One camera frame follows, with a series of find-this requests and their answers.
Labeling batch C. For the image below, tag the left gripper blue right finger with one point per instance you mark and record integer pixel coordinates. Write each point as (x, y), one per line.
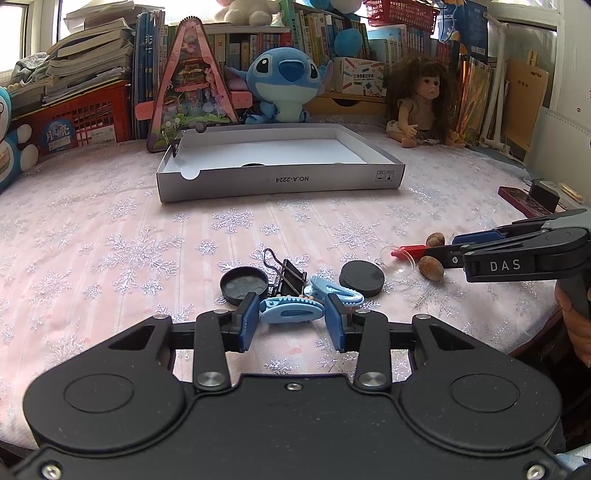
(339, 325)

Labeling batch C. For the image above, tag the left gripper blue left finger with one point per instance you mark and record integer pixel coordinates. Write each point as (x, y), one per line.
(244, 322)

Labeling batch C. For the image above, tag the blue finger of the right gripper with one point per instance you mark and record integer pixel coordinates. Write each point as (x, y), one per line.
(450, 256)
(479, 237)

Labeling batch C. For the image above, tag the brown nut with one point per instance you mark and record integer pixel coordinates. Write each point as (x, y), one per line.
(436, 239)
(431, 268)

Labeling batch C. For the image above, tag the light blue clip back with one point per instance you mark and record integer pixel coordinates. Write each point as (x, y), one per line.
(319, 288)

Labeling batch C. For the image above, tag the light blue clip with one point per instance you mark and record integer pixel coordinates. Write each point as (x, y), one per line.
(319, 288)
(289, 309)

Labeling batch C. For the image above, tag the black round lid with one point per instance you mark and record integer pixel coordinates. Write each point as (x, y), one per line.
(240, 281)

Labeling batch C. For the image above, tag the red crayon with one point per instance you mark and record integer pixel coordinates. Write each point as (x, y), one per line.
(411, 251)

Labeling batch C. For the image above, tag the black round disc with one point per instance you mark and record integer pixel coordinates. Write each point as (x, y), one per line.
(362, 276)

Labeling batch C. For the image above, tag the black binder clip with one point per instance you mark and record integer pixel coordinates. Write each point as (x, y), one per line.
(174, 145)
(288, 280)

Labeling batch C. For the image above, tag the light blue clip front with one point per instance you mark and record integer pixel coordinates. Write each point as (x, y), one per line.
(289, 309)

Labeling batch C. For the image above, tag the person's right hand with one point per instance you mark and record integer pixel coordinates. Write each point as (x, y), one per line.
(578, 327)

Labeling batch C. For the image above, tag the dark red smartphone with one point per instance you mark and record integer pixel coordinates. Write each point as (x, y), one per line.
(519, 199)

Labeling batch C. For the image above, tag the small black box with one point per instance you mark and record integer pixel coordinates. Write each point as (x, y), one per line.
(544, 196)

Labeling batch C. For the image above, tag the brown haired baby doll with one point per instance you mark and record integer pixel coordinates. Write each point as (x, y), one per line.
(421, 100)

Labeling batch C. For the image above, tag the white shallow cardboard box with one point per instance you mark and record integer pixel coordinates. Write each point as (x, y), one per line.
(278, 158)

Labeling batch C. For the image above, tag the pink snowflake tablecloth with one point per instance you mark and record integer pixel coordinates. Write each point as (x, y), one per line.
(87, 248)

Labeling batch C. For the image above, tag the wooden drawer shelf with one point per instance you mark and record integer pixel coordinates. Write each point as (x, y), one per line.
(334, 103)

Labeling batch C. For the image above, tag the black binder clip on box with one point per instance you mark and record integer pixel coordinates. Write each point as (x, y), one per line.
(174, 145)

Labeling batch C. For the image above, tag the white coloured pencil box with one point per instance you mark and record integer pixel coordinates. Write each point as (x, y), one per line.
(353, 76)

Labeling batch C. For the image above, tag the row of books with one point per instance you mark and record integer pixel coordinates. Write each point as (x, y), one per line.
(309, 26)

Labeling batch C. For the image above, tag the red plastic basket top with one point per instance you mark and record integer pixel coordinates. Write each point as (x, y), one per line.
(421, 15)

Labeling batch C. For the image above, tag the pink triangular block display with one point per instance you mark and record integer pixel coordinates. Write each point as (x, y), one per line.
(192, 93)

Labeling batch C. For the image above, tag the blue round plush ball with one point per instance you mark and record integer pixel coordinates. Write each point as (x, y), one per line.
(348, 43)

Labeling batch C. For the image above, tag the blue Stitch plush toy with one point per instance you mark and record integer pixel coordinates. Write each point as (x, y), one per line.
(282, 80)

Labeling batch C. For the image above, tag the red plastic crate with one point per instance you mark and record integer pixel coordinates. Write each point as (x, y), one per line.
(99, 116)

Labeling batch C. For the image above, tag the Doraemon plush toy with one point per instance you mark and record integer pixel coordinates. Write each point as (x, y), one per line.
(18, 155)

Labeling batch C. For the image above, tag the stack of books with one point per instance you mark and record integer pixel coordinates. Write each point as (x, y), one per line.
(97, 51)

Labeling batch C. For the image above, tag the white pink plush toy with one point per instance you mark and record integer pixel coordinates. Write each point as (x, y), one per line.
(247, 12)

